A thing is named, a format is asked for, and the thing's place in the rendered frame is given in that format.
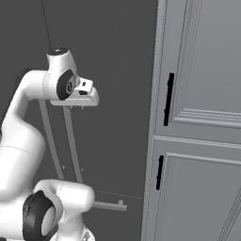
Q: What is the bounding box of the dark grey fridge door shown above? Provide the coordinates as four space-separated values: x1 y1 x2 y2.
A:
40 0 159 200
0 0 73 189

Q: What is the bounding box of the grey fridge door handle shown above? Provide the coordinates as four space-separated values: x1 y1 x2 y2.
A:
61 105 85 185
38 99 65 183

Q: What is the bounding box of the dark grey fridge drawer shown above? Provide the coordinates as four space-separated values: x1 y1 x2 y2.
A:
53 185 145 241

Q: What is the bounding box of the grey fridge drawer handle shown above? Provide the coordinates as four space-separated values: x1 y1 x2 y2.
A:
91 199 128 213

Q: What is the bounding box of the tall grey cupboard door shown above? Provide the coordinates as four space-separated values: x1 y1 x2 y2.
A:
154 0 241 146

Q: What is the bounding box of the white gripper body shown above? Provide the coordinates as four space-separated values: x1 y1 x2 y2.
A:
49 87 101 108

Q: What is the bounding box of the long black cupboard handle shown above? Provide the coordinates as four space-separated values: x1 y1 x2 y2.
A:
163 72 176 127

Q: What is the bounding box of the short black cupboard handle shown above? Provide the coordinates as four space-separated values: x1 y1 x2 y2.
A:
155 154 166 191

